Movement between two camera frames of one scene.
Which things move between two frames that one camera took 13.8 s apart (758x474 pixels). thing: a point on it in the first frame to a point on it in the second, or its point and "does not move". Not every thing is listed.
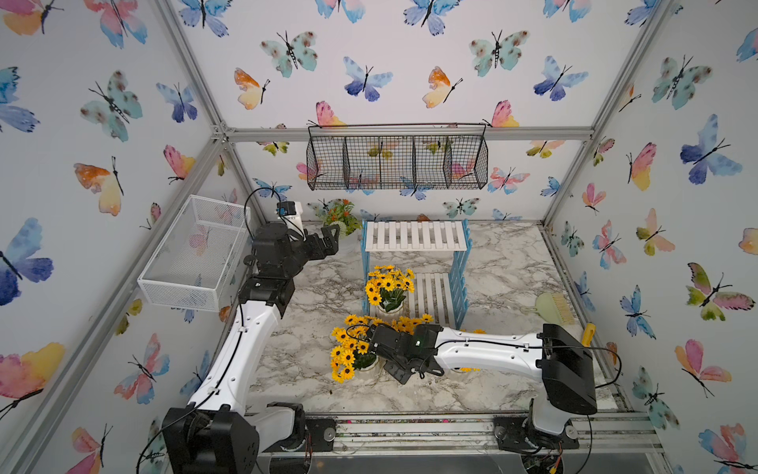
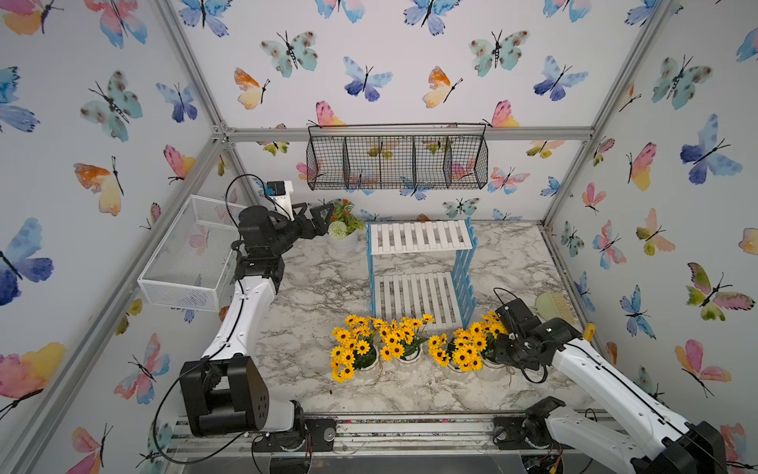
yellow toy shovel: [589, 331] does not move
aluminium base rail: [600, 434] does not move
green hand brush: [554, 307] does not move
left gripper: [329, 245] to [317, 228]
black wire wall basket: [397, 156] does not move
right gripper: [398, 377] to [498, 347]
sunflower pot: [386, 287] to [491, 369]
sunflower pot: [349, 355] does not move
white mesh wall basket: [196, 264] does not move
